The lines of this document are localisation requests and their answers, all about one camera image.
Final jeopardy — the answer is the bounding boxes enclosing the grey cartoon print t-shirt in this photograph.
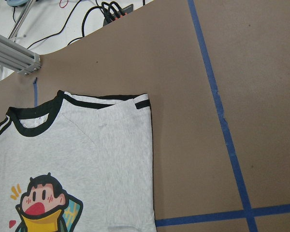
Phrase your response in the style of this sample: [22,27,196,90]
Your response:
[0,91,156,232]

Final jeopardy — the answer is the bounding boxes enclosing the aluminium frame post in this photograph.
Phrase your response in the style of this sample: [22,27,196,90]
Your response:
[0,35,41,75]

